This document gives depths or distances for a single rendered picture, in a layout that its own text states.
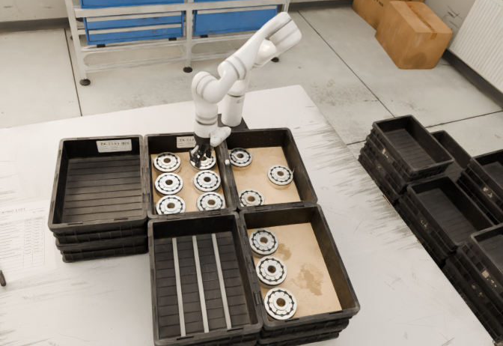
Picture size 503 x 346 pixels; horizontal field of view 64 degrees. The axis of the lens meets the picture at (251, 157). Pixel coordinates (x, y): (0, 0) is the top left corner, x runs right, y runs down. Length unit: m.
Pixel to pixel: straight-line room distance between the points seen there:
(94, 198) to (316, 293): 0.84
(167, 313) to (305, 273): 0.47
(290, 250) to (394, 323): 0.44
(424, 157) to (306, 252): 1.29
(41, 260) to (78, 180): 0.30
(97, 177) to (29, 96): 1.87
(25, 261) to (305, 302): 0.96
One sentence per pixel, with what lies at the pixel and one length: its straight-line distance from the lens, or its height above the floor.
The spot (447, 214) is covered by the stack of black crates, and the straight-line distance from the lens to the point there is 2.50.
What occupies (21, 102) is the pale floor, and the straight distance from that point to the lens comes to 3.39.
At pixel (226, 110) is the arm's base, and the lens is 1.82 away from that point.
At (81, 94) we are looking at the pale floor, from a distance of 3.37.
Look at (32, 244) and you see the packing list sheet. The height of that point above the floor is 0.70.
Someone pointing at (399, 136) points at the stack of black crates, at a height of 0.49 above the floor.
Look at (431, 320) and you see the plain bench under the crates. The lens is 1.68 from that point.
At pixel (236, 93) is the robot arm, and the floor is 0.99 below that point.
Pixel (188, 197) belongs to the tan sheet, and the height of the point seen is 0.83.
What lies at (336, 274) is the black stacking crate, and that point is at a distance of 1.40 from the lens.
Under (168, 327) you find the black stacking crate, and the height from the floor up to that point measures 0.83.
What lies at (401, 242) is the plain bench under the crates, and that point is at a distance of 1.81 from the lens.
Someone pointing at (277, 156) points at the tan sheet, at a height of 0.83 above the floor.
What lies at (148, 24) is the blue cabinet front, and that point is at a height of 0.45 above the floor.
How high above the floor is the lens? 2.05
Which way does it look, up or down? 46 degrees down
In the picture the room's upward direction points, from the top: 11 degrees clockwise
